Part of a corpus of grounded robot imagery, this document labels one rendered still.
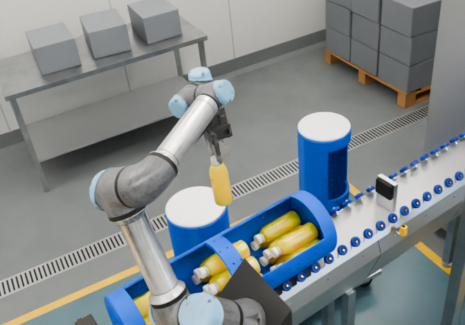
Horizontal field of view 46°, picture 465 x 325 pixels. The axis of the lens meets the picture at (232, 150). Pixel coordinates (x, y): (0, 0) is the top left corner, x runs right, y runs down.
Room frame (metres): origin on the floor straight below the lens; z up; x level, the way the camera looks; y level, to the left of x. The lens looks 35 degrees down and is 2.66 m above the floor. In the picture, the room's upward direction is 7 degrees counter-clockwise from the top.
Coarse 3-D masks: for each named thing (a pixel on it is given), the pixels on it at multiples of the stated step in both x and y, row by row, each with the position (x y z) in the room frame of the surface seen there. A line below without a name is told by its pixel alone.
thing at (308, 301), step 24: (456, 144) 2.30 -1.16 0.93; (432, 168) 2.12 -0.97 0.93; (456, 168) 2.10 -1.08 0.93; (408, 192) 1.96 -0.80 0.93; (432, 192) 1.94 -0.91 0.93; (456, 192) 1.96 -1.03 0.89; (336, 216) 1.86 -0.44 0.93; (360, 216) 1.84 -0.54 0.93; (384, 216) 1.82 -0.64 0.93; (432, 216) 1.86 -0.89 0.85; (456, 216) 2.07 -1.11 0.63; (384, 240) 1.71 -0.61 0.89; (408, 240) 1.80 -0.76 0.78; (360, 264) 1.62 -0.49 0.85; (384, 264) 1.80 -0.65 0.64; (312, 288) 1.50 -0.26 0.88; (336, 288) 1.58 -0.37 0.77; (312, 312) 1.56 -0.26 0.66
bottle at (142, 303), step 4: (148, 292) 1.31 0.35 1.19; (140, 296) 1.31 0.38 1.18; (144, 296) 1.30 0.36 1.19; (148, 296) 1.29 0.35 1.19; (136, 300) 1.28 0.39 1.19; (140, 300) 1.28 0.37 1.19; (144, 300) 1.28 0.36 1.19; (148, 300) 1.28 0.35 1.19; (136, 304) 1.27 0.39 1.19; (140, 304) 1.26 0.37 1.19; (144, 304) 1.27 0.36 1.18; (148, 304) 1.27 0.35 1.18; (140, 308) 1.25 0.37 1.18; (144, 308) 1.25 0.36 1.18; (148, 308) 1.26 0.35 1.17; (140, 312) 1.24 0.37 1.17; (144, 312) 1.25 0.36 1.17; (144, 316) 1.24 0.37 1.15
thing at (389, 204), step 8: (384, 176) 1.91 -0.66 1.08; (376, 184) 1.91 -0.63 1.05; (384, 184) 1.87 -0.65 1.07; (392, 184) 1.86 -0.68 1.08; (376, 192) 1.93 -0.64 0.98; (384, 192) 1.87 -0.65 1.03; (392, 192) 1.85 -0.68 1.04; (376, 200) 1.92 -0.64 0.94; (384, 200) 1.89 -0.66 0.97; (392, 200) 1.84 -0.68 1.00; (392, 208) 1.84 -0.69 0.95
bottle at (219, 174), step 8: (216, 168) 1.60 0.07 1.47; (224, 168) 1.61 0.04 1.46; (216, 176) 1.59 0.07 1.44; (224, 176) 1.59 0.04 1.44; (216, 184) 1.59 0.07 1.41; (224, 184) 1.59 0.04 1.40; (216, 192) 1.59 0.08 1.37; (224, 192) 1.59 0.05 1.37; (216, 200) 1.60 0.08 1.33; (224, 200) 1.58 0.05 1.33; (232, 200) 1.61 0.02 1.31
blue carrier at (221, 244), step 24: (264, 216) 1.71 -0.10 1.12; (312, 216) 1.66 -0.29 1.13; (216, 240) 1.49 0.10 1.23; (336, 240) 1.55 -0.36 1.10; (192, 264) 1.53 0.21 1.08; (288, 264) 1.43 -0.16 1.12; (120, 288) 1.32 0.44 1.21; (144, 288) 1.42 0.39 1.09; (192, 288) 1.48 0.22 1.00; (120, 312) 1.21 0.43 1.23
